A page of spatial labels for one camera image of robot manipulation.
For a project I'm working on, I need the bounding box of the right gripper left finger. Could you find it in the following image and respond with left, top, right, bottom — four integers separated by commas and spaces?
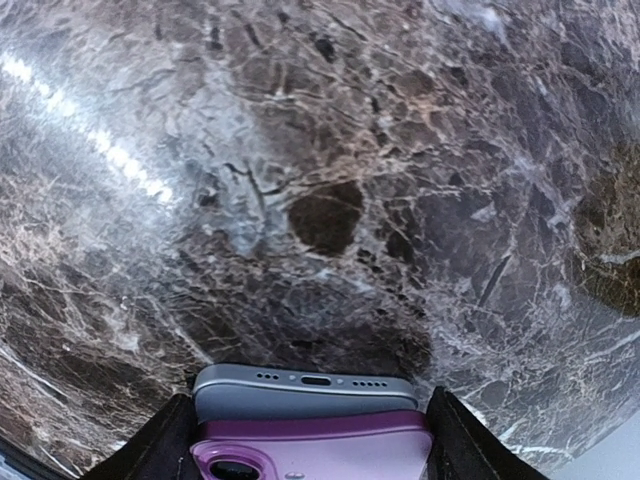
81, 394, 196, 480

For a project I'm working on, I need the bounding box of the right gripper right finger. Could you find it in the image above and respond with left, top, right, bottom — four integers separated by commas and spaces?
426, 386, 547, 480

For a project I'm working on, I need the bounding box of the purple phone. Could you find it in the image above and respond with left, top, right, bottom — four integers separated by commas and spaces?
190, 410, 433, 480

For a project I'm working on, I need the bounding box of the white phone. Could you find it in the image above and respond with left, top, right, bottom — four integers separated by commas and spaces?
192, 363, 419, 423

